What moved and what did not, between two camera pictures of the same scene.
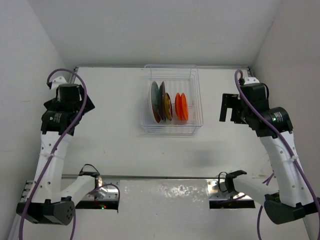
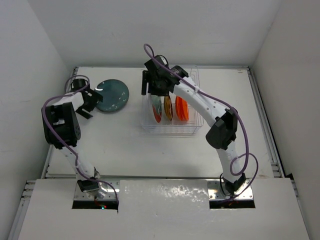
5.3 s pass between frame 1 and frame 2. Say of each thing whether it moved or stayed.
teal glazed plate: moved
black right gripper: moved
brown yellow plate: stayed
